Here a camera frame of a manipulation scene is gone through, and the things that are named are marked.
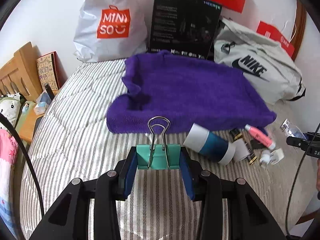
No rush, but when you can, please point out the wooden headboard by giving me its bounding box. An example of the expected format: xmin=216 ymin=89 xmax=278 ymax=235
xmin=0 ymin=42 xmax=43 ymax=101

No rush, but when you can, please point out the striped bed quilt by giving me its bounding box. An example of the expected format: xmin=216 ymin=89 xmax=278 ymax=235
xmin=28 ymin=60 xmax=317 ymax=239

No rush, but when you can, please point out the white Miniso shopping bag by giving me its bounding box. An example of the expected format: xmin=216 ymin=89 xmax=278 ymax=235
xmin=73 ymin=0 xmax=153 ymax=62

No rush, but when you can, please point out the pink white tube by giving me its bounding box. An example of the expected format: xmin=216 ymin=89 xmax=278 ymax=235
xmin=245 ymin=125 xmax=276 ymax=150

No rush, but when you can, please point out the purple towel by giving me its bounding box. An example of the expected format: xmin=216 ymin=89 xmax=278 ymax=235
xmin=106 ymin=51 xmax=277 ymax=134

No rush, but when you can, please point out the black cable right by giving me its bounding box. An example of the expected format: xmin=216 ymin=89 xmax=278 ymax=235
xmin=285 ymin=123 xmax=320 ymax=238

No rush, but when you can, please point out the grey Nike bag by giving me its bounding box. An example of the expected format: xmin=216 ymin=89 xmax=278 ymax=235
xmin=213 ymin=17 xmax=306 ymax=105

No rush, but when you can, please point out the white charger plug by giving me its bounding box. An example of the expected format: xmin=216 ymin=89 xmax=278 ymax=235
xmin=270 ymin=148 xmax=284 ymax=165

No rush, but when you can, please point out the black headset box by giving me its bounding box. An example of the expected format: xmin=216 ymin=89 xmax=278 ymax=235
xmin=148 ymin=0 xmax=222 ymax=59

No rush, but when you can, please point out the blue white cylinder bottle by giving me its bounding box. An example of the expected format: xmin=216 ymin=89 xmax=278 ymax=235
xmin=183 ymin=124 xmax=235 ymax=165

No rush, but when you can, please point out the small black box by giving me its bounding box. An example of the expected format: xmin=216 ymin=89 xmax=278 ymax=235
xmin=250 ymin=139 xmax=265 ymax=150

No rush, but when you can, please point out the black cable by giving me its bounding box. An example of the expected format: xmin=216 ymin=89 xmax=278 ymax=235
xmin=0 ymin=113 xmax=45 ymax=217
xmin=285 ymin=123 xmax=320 ymax=238

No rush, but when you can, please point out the teal binder clip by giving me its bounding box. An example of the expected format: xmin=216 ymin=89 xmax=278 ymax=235
xmin=136 ymin=116 xmax=181 ymax=170

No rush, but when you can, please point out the tissue pack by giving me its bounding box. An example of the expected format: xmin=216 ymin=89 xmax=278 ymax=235
xmin=34 ymin=92 xmax=52 ymax=115

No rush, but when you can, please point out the black cable left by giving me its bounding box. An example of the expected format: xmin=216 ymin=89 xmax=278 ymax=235
xmin=0 ymin=113 xmax=45 ymax=217

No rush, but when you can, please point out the black gold Grand Reserve box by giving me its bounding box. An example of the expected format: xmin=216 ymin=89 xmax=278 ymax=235
xmin=229 ymin=128 xmax=257 ymax=165

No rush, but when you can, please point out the clear pill bottle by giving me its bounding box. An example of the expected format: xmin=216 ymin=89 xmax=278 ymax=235
xmin=280 ymin=119 xmax=306 ymax=140

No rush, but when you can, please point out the panda plush toy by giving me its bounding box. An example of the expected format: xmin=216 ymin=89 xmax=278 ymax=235
xmin=1 ymin=93 xmax=27 ymax=131

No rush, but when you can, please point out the wooden nightstand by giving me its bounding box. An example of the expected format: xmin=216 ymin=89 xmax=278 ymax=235
xmin=18 ymin=101 xmax=44 ymax=145

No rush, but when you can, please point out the pink patterned cloth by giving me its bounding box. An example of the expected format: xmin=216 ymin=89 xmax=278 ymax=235
xmin=0 ymin=129 xmax=19 ymax=238

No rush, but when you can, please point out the brown illustrated book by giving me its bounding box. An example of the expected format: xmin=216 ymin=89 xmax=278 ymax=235
xmin=36 ymin=51 xmax=61 ymax=90

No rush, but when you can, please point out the person hand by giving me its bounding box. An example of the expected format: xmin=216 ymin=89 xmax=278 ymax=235
xmin=316 ymin=159 xmax=320 ymax=192

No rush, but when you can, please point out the white USB night light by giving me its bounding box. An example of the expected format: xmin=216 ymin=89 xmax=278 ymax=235
xmin=259 ymin=150 xmax=271 ymax=168

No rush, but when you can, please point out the red white paper bag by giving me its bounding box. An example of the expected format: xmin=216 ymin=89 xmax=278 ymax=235
xmin=257 ymin=21 xmax=295 ymax=57

